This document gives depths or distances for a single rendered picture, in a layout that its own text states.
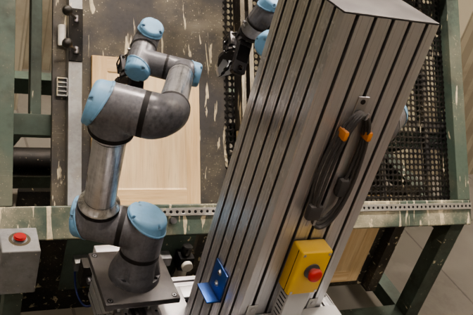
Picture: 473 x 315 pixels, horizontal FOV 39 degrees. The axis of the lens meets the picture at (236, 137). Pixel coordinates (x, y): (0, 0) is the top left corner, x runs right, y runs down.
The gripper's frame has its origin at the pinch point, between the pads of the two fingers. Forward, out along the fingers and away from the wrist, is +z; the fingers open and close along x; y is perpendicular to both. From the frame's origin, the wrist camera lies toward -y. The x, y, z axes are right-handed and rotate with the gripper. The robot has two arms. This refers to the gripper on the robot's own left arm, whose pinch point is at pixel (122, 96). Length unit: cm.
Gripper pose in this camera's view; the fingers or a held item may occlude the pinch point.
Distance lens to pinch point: 225.5
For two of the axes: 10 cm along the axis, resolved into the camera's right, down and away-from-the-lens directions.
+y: -2.0, -8.6, 4.7
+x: -8.9, -0.3, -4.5
